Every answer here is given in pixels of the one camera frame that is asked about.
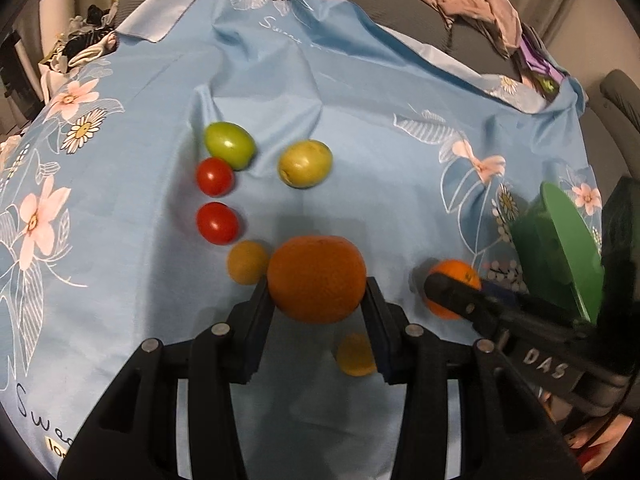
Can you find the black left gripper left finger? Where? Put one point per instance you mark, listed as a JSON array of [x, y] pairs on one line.
[[250, 324]]

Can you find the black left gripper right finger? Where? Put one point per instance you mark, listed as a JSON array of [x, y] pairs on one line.
[[386, 328]]

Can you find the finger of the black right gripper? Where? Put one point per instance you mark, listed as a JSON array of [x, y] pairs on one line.
[[481, 309]]

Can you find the small yellow-brown fruit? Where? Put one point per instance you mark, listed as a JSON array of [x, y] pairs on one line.
[[354, 356], [247, 262]]

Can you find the large orange mandarin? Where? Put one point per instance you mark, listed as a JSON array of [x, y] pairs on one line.
[[317, 279]]

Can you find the green plastic bowl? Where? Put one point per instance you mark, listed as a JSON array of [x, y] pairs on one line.
[[558, 254]]

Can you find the small red cherry tomato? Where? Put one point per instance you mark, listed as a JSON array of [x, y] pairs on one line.
[[214, 177]]

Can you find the yellow-green jujube fruit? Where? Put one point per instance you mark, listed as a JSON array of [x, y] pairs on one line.
[[305, 164]]

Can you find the green jujube fruit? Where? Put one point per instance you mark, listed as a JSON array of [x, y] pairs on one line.
[[230, 142]]

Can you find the light blue floral cloth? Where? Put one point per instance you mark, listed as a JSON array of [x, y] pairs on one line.
[[354, 130]]

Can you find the purple folded clothes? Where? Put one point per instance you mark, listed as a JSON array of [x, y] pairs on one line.
[[537, 71]]

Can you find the pink-grey crumpled garment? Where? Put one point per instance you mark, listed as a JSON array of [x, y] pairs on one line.
[[497, 20]]

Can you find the cluttered white bags pile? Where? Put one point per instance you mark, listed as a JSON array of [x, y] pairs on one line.
[[84, 41]]

